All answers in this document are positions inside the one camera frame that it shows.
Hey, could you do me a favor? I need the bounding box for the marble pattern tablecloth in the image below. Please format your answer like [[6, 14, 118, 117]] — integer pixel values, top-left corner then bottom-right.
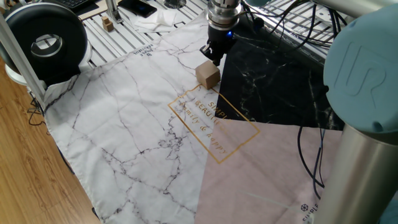
[[43, 11, 346, 224]]

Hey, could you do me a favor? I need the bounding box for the black smartphone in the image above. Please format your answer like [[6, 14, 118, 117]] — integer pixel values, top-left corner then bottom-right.
[[117, 0, 158, 19]]

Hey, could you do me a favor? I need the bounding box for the thin black floor cable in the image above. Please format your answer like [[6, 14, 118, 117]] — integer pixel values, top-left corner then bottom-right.
[[27, 91, 50, 136]]

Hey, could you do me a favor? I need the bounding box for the aluminium frame post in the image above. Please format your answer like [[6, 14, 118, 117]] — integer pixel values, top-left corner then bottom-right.
[[0, 14, 47, 102]]

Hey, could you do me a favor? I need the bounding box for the wooden cube block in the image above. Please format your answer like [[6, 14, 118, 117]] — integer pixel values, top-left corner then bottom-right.
[[195, 60, 221, 90]]

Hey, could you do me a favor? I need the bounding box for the dark blue cable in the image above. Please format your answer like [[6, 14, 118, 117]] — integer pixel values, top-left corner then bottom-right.
[[312, 128, 326, 200]]

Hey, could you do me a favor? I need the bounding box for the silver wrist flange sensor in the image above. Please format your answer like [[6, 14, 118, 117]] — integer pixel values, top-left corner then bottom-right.
[[205, 0, 243, 31]]

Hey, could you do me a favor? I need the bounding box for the black keyboard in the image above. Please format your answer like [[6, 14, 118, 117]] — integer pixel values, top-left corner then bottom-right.
[[55, 0, 91, 9]]

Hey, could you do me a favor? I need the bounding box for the black ring light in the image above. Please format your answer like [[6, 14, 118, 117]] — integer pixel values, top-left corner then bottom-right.
[[0, 2, 93, 87]]

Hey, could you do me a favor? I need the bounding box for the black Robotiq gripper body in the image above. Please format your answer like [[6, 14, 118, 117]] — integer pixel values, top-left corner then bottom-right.
[[206, 25, 236, 53]]

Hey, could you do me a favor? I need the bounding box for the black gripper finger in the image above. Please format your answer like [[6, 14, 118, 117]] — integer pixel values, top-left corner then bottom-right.
[[200, 42, 219, 63], [215, 46, 230, 67]]

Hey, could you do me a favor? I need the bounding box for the metal stand bracket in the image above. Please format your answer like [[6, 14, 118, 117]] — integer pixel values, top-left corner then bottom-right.
[[104, 0, 124, 24]]

